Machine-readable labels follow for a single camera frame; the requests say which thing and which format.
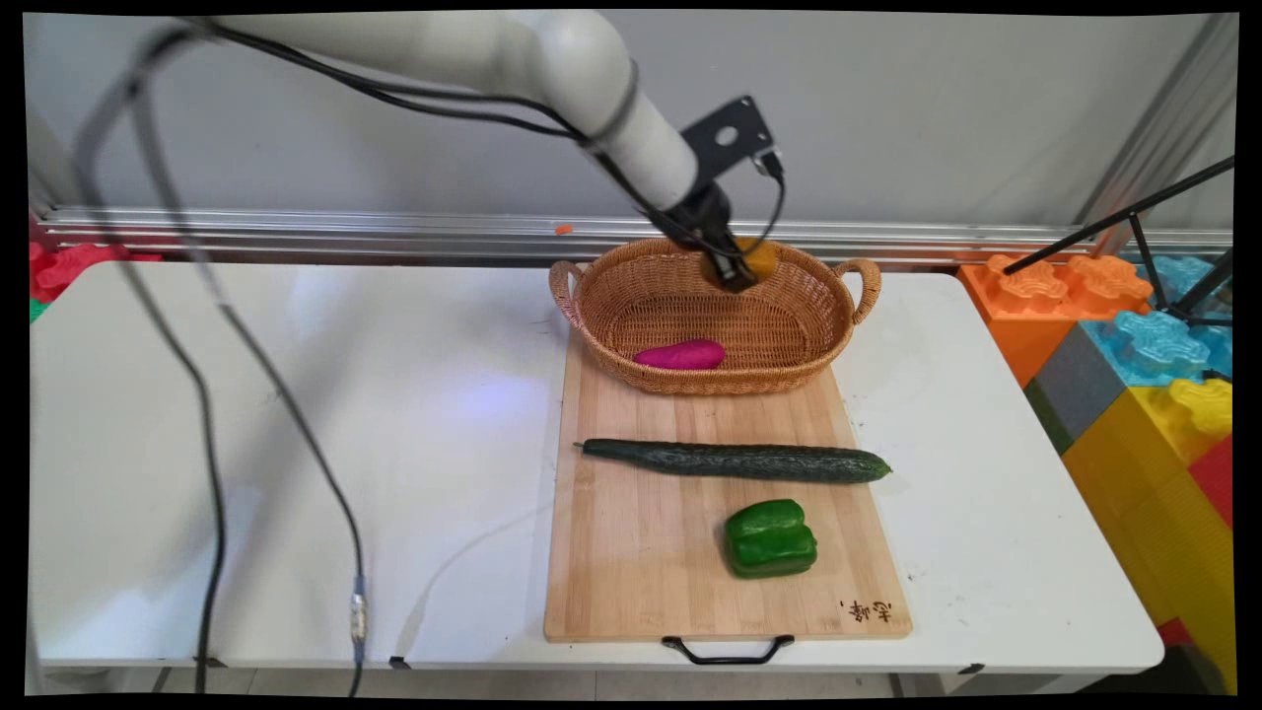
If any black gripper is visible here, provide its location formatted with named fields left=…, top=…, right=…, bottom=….
left=670, top=182, right=760, bottom=293

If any brown potato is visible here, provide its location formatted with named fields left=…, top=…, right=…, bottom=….
left=698, top=237, right=786, bottom=289

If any woven wicker basket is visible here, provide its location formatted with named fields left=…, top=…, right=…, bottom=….
left=549, top=237, right=882, bottom=396

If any purple sweet potato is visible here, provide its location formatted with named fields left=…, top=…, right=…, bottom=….
left=634, top=338, right=728, bottom=372

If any long green cucumber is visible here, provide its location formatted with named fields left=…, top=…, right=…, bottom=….
left=575, top=439, right=893, bottom=485

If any green bell pepper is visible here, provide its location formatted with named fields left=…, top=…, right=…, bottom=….
left=725, top=498, right=819, bottom=580

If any orange foam building block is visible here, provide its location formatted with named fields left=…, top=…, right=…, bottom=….
left=958, top=253, right=1155, bottom=388

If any wooden cutting board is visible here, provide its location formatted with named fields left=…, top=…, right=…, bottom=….
left=544, top=330, right=913, bottom=644

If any grey foam building block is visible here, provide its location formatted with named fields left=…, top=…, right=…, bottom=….
left=1023, top=323, right=1127, bottom=455

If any black tripod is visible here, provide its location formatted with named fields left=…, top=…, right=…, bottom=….
left=1001, top=158, right=1235, bottom=328

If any blue foam building block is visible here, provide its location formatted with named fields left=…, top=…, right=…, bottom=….
left=1080, top=311, right=1233, bottom=388

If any light blue foam block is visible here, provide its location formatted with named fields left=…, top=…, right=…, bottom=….
left=1132, top=254, right=1233, bottom=319

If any red foam building block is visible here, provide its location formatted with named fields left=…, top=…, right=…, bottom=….
left=1187, top=434, right=1235, bottom=531

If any red foam piece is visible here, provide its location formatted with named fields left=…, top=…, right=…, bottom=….
left=30, top=242, right=164, bottom=304

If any black wrist camera mount plate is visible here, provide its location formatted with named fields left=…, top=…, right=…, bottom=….
left=680, top=96, right=782, bottom=184

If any black cable bundle along arm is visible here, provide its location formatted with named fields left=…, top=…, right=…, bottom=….
left=197, top=20, right=788, bottom=260

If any aluminium rail along wall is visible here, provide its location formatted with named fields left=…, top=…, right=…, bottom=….
left=35, top=205, right=1233, bottom=269

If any black cable with metal connector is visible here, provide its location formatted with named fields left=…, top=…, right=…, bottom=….
left=126, top=84, right=369, bottom=696

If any plain black hanging cable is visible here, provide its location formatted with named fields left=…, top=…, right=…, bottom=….
left=71, top=28, right=230, bottom=694

